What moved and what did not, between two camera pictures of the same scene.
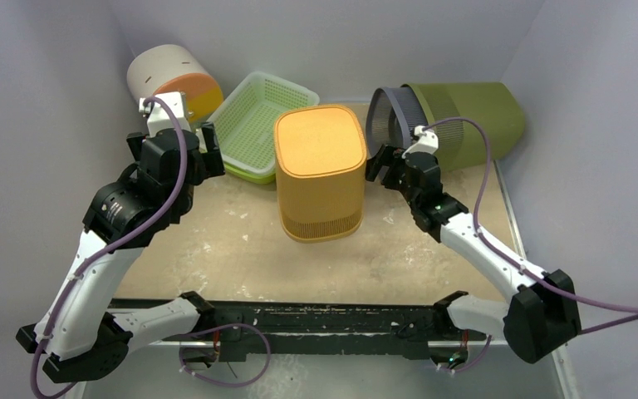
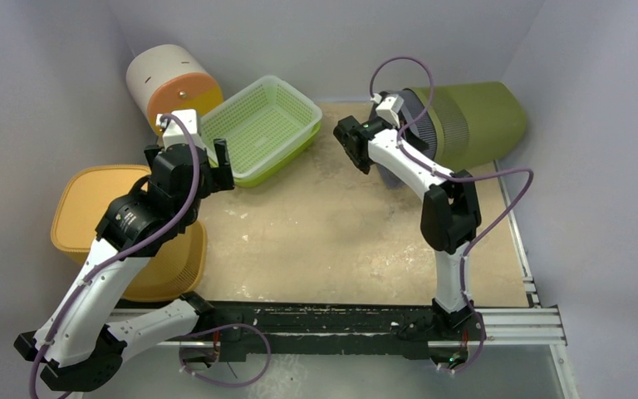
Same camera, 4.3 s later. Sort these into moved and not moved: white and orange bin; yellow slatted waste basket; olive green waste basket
Moved: yellow slatted waste basket
Not moved: white and orange bin; olive green waste basket
